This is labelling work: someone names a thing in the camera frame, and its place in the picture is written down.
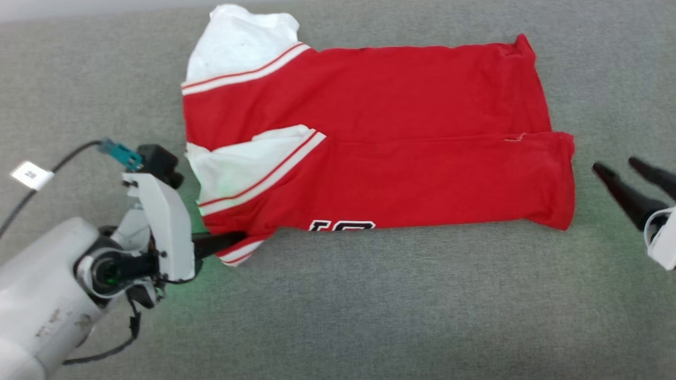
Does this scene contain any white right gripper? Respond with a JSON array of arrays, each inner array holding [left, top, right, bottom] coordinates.
[[591, 156, 676, 271]]

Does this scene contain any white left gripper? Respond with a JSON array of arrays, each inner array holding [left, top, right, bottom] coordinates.
[[114, 173, 247, 307]]

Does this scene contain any red and white jersey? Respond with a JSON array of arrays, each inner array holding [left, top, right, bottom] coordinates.
[[181, 4, 576, 267]]

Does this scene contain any teal left cable connector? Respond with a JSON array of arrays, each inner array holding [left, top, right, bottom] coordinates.
[[98, 138, 144, 173]]

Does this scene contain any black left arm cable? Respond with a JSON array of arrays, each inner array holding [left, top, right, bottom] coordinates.
[[0, 140, 104, 239]]

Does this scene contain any white cable label tag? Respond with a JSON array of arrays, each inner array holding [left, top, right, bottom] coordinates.
[[10, 161, 55, 191]]

